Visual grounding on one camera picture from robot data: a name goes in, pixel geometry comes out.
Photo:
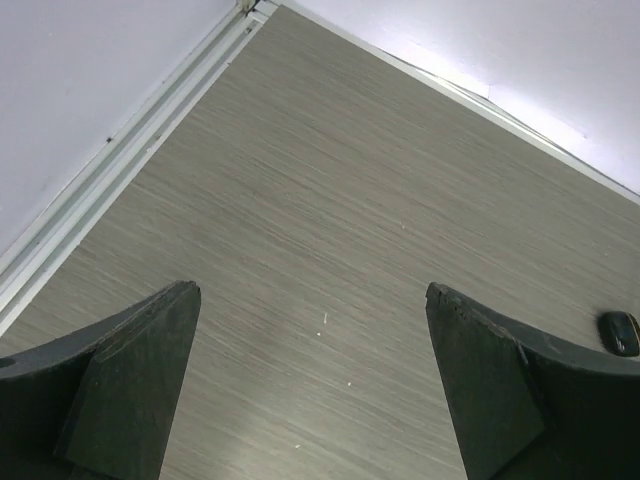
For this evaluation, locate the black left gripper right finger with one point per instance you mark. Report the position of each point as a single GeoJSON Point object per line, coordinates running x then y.
{"type": "Point", "coordinates": [526, 404]}

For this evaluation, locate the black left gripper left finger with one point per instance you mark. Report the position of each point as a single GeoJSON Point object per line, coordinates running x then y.
{"type": "Point", "coordinates": [99, 402]}

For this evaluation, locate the black gold-trimmed earbud case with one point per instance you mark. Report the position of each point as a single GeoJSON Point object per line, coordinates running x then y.
{"type": "Point", "coordinates": [619, 333]}

